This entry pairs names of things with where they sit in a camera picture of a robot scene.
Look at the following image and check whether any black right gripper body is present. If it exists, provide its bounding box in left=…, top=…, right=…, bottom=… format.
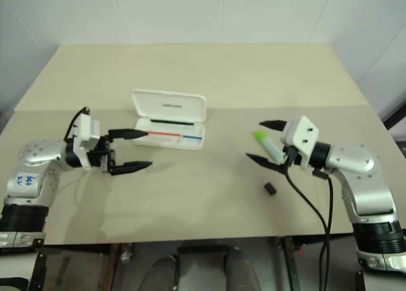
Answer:
left=278, top=144, right=303, bottom=173

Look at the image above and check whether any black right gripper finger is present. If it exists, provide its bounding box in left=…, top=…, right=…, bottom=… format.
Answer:
left=245, top=153, right=285, bottom=175
left=259, top=119, right=288, bottom=133

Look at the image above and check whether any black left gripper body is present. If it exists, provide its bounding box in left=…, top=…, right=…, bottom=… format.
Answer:
left=88, top=133, right=116, bottom=176

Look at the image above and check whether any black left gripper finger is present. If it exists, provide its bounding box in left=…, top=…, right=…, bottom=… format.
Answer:
left=107, top=128, right=150, bottom=141
left=112, top=160, right=154, bottom=177

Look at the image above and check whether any green capped marker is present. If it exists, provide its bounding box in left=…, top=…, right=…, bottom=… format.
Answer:
left=252, top=129, right=284, bottom=164

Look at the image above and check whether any white plastic pencil case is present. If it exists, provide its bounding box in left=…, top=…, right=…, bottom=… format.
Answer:
left=131, top=87, right=207, bottom=152

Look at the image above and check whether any rusty metal table leg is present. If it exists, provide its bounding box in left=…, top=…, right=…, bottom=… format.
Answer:
left=109, top=242, right=134, bottom=291

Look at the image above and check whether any dark metal table leg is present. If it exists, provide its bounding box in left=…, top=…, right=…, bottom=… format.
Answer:
left=274, top=236, right=301, bottom=291

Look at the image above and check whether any grey rounded shape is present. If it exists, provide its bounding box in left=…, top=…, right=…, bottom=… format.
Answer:
left=223, top=248, right=259, bottom=291
left=141, top=254, right=181, bottom=291

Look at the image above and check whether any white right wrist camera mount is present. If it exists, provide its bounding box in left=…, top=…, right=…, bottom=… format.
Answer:
left=280, top=115, right=320, bottom=171

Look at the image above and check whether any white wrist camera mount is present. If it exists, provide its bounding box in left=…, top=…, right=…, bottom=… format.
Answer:
left=280, top=115, right=320, bottom=171
left=73, top=114, right=103, bottom=171

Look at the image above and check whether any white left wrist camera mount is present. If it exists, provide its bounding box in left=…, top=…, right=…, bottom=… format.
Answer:
left=73, top=114, right=103, bottom=171

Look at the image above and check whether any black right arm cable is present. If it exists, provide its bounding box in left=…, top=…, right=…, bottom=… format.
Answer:
left=312, top=169, right=334, bottom=291
left=283, top=146, right=331, bottom=291

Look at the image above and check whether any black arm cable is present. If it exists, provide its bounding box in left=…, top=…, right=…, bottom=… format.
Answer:
left=63, top=106, right=91, bottom=143
left=312, top=169, right=334, bottom=291
left=283, top=146, right=331, bottom=291

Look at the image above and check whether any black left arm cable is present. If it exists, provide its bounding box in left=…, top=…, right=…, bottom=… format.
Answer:
left=63, top=106, right=91, bottom=143

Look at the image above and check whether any black frame at wall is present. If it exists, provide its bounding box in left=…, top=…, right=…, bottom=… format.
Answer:
left=382, top=96, right=406, bottom=130

